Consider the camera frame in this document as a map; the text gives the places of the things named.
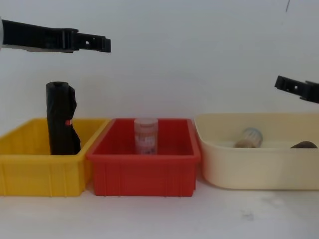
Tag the cream plastic basin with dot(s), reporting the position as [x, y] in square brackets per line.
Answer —
[249, 169]

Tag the yellow plastic bin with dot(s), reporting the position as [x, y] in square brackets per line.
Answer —
[37, 174]

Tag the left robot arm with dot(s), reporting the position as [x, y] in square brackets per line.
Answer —
[0, 32]

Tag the brown rounded object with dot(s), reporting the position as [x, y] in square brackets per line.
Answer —
[304, 145]

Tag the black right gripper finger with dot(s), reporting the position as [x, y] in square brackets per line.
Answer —
[289, 85]

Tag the black garbage bag roll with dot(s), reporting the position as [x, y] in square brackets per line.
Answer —
[58, 119]

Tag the red plastic bin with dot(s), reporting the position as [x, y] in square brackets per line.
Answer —
[144, 174]

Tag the white table cloth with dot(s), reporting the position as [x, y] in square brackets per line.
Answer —
[159, 219]

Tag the clear plastic jar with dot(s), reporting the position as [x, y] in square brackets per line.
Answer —
[146, 137]

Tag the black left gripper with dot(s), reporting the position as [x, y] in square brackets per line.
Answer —
[32, 37]

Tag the clear jar with blue rim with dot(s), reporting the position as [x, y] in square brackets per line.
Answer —
[249, 139]

